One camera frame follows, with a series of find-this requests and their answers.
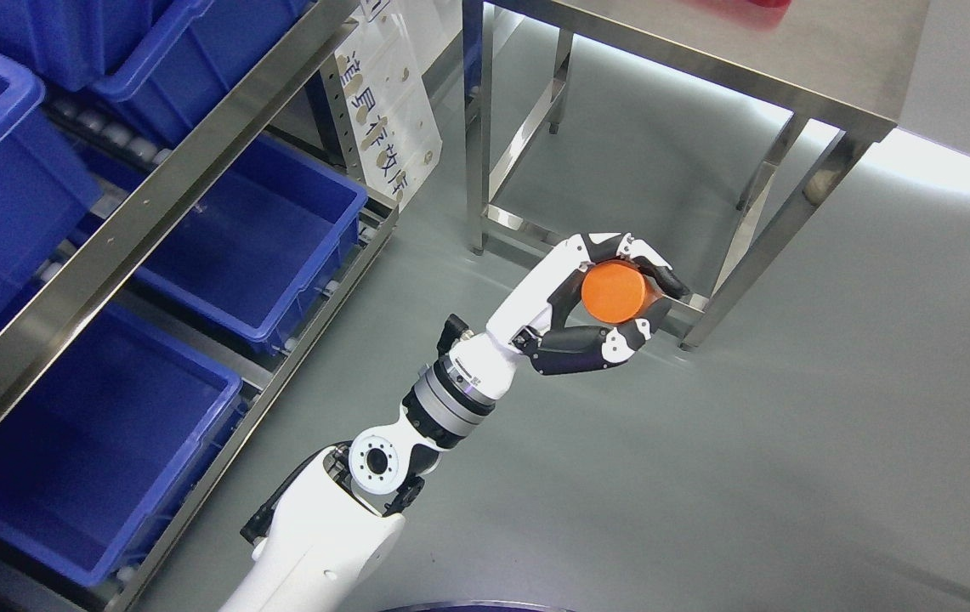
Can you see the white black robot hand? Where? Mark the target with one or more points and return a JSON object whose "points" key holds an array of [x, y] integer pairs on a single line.
{"points": [[530, 324]]}

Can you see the orange cylindrical capacitor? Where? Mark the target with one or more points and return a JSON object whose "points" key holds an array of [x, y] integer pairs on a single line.
{"points": [[614, 292]]}

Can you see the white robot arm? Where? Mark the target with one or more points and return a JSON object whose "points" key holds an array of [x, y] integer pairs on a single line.
{"points": [[338, 515]]}

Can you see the blue bin lower centre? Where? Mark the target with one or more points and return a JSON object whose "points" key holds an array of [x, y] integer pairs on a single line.
{"points": [[256, 251]]}

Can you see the white sign board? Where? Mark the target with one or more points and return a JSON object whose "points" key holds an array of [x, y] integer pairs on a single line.
{"points": [[392, 120]]}

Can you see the red plastic tray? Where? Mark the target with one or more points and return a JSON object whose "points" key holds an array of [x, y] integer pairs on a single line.
{"points": [[758, 4]]}

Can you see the stainless steel table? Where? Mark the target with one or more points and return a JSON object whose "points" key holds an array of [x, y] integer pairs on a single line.
{"points": [[840, 68]]}

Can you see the large blue bin right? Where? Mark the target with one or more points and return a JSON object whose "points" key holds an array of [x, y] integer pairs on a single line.
{"points": [[192, 57]]}

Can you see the blue bin lower left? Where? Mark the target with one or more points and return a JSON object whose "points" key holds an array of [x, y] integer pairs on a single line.
{"points": [[98, 457]]}

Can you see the blue bin top centre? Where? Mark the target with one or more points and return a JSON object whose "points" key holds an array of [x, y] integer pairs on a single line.
{"points": [[75, 43]]}

